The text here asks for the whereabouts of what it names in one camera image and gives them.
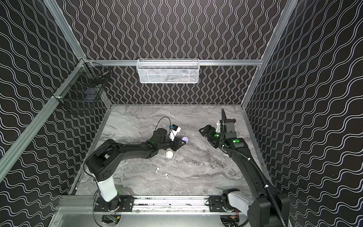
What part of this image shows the purple earbud charging case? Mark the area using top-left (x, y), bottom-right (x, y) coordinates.
top-left (182, 137), bottom-right (189, 143)

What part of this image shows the white earbud charging case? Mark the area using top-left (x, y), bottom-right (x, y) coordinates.
top-left (165, 150), bottom-right (174, 159)

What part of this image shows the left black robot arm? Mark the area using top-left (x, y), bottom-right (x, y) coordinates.
top-left (85, 128), bottom-right (189, 211)

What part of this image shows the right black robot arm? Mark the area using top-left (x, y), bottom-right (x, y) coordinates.
top-left (199, 110), bottom-right (290, 227)

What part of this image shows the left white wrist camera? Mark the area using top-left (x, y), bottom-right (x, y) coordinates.
top-left (169, 124), bottom-right (181, 141)

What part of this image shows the white wire mesh basket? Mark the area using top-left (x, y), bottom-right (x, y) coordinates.
top-left (136, 59), bottom-right (200, 84)

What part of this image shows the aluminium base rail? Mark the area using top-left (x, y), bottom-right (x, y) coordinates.
top-left (56, 194), bottom-right (287, 215)

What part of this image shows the black wire mesh basket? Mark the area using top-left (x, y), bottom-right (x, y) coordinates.
top-left (55, 62), bottom-right (111, 115)

